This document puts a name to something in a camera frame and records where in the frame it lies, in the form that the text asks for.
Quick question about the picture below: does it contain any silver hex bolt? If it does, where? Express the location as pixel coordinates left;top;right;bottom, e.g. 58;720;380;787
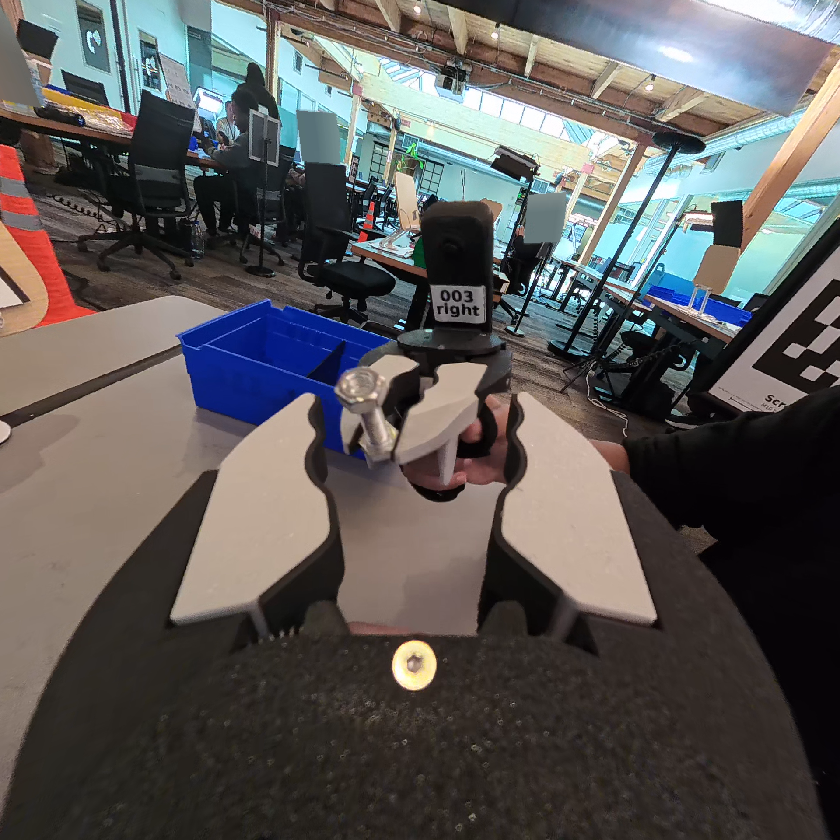
333;366;400;468

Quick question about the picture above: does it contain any white floor cable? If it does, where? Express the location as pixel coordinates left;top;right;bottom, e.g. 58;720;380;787
584;374;631;441

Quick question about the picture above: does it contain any wooden-edged table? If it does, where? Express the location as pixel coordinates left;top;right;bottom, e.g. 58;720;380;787
351;239;509;329

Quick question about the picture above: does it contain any black floor lamp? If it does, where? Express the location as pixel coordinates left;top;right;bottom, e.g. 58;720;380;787
548;131;706;361

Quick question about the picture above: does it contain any black white marker board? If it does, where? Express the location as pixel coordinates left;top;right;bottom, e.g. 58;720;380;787
705;220;840;414

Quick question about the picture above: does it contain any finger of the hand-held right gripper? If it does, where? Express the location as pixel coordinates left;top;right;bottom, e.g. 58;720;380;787
392;360;490;487
340;354;421;455

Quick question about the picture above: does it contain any wooden board stand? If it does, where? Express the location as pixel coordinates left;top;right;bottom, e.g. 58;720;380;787
394;172;421;234

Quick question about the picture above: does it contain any cardboard panel with black device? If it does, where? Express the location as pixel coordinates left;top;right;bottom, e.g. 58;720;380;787
692;200;746;296

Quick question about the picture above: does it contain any black wall poster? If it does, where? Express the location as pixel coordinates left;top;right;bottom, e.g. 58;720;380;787
75;0;112;73

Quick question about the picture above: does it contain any black office chair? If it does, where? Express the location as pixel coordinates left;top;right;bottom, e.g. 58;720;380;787
298;161;398;326
77;91;198;280

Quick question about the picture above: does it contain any blue plastic bin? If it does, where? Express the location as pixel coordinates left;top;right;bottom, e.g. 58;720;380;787
177;298;395;455

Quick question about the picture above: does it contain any person's right hand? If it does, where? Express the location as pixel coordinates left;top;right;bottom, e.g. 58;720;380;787
400;394;519;493

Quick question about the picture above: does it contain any wooden-topped table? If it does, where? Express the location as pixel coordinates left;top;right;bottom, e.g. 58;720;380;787
0;105;224;172

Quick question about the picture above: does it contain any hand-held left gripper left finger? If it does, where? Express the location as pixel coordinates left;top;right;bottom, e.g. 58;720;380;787
169;392;345;641

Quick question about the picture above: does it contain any person's right forearm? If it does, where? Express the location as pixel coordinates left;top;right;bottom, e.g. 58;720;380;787
591;387;840;840

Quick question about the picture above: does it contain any black studio light panel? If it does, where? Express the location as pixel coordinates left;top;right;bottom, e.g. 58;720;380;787
492;146;539;178

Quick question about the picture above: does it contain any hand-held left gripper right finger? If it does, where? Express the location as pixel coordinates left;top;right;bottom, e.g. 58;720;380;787
482;392;658;641

